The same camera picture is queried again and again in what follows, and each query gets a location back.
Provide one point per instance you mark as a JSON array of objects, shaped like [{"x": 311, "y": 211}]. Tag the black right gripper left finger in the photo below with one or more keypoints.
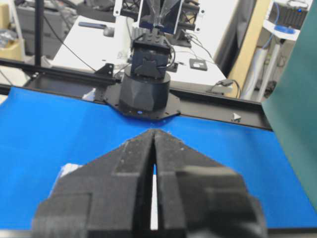
[{"x": 109, "y": 197}]

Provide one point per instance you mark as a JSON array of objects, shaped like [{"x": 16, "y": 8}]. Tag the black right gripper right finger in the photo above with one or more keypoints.
[{"x": 199, "y": 197}]

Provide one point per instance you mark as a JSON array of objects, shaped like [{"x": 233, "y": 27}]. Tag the blue table cloth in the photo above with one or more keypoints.
[{"x": 40, "y": 133}]

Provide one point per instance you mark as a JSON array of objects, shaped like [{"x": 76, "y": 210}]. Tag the green backdrop sheet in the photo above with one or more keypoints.
[{"x": 292, "y": 107}]

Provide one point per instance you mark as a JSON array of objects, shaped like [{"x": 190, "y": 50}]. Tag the white background desk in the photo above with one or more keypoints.
[{"x": 90, "y": 45}]

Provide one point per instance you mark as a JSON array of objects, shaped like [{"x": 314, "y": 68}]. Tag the black aluminium frame rail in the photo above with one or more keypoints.
[{"x": 180, "y": 102}]

